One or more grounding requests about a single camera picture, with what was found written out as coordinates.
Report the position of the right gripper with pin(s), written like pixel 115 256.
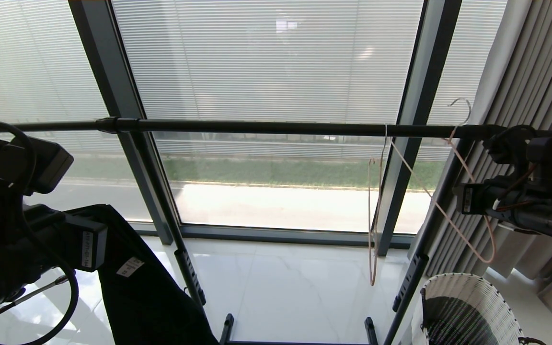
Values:
pixel 487 201

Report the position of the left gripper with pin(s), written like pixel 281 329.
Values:
pixel 55 239

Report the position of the pink clothes hanger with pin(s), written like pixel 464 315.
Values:
pixel 429 194
pixel 371 215

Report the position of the black garment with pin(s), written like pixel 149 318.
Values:
pixel 146 306

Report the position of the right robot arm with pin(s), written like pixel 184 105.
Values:
pixel 544 220

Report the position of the white laundry basket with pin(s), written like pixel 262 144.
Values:
pixel 472 292

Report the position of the black clothes rack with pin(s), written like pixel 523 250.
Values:
pixel 281 128

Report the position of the window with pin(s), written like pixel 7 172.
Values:
pixel 266 72

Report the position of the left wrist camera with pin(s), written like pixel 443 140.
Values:
pixel 46 163

